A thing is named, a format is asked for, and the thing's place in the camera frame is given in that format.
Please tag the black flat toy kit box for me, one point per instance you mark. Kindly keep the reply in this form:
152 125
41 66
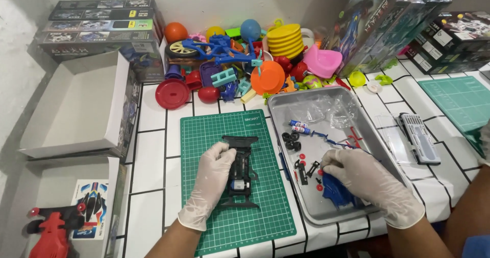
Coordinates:
463 30
440 61

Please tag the large dark toy kit box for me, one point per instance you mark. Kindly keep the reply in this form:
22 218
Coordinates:
432 5
367 28

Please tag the lime green plastic cap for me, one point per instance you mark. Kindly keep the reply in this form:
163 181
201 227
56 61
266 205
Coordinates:
356 79

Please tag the blue plastic part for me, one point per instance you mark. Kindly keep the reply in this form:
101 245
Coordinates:
283 167

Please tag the black toy car chassis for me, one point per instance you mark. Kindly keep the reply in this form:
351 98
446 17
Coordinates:
242 147

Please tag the red plastic sprue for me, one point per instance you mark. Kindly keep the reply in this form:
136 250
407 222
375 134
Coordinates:
354 137

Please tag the blue toy car shell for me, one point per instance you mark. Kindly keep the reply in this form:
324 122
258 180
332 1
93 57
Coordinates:
337 193

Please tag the black toy car kit box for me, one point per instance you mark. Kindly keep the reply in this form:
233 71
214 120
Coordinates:
103 4
145 59
99 14
95 37
95 25

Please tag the clear plastic case lid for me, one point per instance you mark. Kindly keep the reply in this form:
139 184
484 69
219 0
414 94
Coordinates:
394 143

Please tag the short black plastic part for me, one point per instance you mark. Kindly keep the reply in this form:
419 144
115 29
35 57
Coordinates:
312 168

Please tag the lime green plastic piece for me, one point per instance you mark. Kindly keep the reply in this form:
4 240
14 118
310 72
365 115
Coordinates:
384 79

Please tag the red and black toy car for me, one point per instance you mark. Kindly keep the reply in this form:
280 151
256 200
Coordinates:
51 239

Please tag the person's right hand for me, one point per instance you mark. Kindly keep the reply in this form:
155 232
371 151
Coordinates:
371 187

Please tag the green cutting mat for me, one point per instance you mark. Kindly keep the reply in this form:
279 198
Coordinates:
264 216

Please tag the small white plastic disc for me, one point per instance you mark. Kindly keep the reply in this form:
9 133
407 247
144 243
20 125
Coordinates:
374 86

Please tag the blue plastic sprue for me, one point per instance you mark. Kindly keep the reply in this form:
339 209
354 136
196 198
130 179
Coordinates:
325 137

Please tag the open white box with toy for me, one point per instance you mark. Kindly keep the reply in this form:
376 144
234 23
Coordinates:
49 181

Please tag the long black plastic part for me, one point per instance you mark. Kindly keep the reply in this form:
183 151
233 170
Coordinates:
302 173

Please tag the grey screwdriver set case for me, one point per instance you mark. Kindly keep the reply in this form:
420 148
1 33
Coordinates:
421 139

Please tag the teal cutting mat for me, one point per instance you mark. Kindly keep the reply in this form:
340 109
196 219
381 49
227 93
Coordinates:
455 103

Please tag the person's left hand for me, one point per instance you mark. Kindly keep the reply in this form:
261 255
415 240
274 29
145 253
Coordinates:
208 181

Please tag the small blue white battery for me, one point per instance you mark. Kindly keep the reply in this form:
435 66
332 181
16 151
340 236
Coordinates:
298 123
301 129

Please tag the clear plastic bag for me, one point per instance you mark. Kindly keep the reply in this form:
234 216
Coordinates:
337 111

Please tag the metal tray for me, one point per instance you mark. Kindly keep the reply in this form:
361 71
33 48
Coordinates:
325 210

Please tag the heap of colourful plastic toys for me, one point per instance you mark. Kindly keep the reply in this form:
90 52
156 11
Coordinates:
245 59

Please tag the tiny black plastic part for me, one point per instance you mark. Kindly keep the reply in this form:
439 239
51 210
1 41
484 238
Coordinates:
318 180

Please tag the empty open white box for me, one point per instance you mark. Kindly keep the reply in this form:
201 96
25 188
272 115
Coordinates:
76 105

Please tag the small black toy wheel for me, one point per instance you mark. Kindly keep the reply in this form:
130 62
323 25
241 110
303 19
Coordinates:
289 145
294 136
286 137
297 146

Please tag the toy car sticker sheet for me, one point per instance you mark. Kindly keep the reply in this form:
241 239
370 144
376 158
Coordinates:
100 227

